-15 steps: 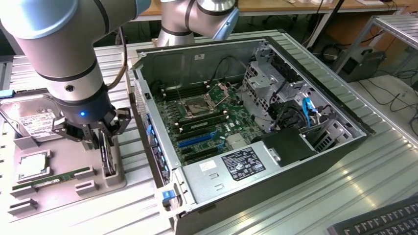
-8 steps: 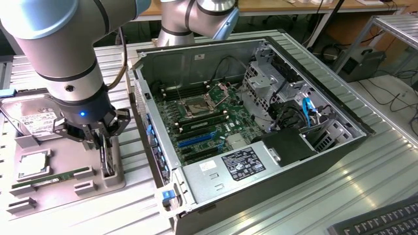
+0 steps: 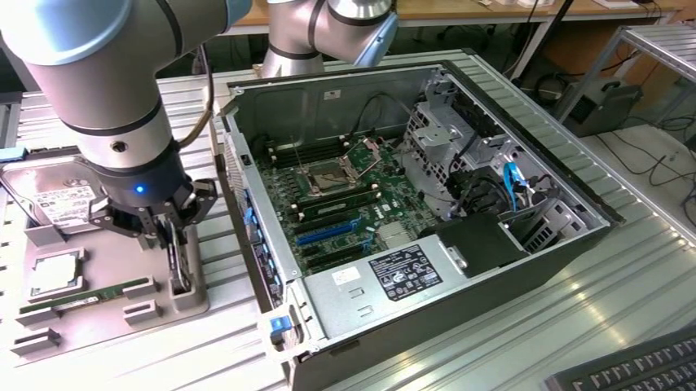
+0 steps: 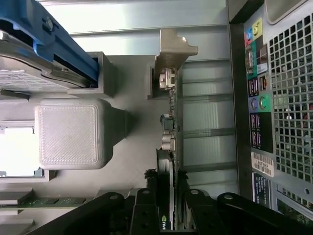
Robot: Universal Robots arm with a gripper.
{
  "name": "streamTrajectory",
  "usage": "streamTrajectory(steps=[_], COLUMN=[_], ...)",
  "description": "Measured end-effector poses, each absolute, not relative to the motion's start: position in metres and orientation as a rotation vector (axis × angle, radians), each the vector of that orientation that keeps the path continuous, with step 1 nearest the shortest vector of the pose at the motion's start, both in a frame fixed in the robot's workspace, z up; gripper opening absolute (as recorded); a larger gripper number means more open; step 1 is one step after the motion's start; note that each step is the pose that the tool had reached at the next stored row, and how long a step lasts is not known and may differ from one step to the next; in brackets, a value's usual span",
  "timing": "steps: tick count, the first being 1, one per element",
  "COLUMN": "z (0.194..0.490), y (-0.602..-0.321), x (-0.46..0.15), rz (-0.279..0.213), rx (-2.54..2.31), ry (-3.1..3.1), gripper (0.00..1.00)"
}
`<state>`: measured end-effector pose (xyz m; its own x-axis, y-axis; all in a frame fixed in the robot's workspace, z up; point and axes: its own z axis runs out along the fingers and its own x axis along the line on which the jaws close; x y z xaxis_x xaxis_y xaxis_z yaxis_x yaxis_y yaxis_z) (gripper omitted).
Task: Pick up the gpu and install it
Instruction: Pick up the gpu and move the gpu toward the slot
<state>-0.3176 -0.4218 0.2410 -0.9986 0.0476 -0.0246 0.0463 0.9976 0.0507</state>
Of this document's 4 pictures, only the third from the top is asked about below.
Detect black wire loop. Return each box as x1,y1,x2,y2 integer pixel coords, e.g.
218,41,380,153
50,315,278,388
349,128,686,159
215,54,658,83
348,93,415,139

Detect dark green equipment box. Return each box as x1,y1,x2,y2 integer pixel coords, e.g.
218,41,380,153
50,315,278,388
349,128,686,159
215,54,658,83
559,79,647,138

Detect silver hard disk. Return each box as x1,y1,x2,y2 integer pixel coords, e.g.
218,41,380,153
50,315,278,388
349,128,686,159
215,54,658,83
0,160,110,237

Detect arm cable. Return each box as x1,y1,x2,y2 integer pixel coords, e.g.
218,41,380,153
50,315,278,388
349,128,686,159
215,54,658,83
179,40,217,146

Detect green RAM stick with label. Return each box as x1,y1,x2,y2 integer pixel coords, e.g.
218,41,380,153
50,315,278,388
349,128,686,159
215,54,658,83
19,280,151,314

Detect thin locking lever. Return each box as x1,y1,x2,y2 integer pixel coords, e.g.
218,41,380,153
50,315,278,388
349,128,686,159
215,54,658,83
290,134,306,169

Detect aluminium frame table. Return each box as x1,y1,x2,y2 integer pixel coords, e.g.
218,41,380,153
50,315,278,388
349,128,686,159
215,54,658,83
553,24,696,123

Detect silver CPU chip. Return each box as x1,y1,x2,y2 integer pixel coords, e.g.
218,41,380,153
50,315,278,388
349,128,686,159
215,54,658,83
30,256,81,297

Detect metal socket cover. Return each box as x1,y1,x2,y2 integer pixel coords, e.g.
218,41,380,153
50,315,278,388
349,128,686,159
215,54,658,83
340,138,382,180

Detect silver chipset heatsink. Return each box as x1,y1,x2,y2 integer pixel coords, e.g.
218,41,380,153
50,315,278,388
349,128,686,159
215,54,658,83
377,223,415,248

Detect green motherboard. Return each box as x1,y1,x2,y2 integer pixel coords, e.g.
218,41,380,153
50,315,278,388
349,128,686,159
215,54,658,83
254,134,453,278

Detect CPU socket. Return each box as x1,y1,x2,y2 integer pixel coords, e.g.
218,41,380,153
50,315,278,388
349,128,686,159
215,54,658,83
296,156,360,196

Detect open black PC case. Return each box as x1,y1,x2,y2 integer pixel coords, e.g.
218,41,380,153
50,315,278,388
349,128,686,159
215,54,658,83
209,59,627,391

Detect blue expansion slot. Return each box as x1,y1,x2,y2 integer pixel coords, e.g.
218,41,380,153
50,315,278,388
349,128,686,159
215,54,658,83
296,217,360,245

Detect black plastic shroud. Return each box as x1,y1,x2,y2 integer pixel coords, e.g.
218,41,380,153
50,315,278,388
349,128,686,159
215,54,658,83
435,213,529,278

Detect grey power supply unit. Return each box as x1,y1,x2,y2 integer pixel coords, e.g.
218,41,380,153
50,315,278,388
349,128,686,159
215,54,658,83
301,234,469,339

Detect metal disk bay cage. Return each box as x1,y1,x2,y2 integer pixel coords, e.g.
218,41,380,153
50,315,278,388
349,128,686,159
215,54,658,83
405,101,491,200

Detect black keyboard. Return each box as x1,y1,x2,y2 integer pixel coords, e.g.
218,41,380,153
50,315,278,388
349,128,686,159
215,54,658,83
543,325,696,391

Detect blue disk wire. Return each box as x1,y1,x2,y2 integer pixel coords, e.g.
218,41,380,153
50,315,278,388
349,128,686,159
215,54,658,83
503,162,532,213

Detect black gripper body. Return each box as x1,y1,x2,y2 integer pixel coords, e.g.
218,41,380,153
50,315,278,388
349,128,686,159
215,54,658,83
93,140,197,217

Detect wooden desk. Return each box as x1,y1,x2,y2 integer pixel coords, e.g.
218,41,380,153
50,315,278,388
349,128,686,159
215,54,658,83
217,0,696,37

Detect grey parts rack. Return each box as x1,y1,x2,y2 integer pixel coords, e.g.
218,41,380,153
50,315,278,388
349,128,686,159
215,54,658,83
10,178,214,359

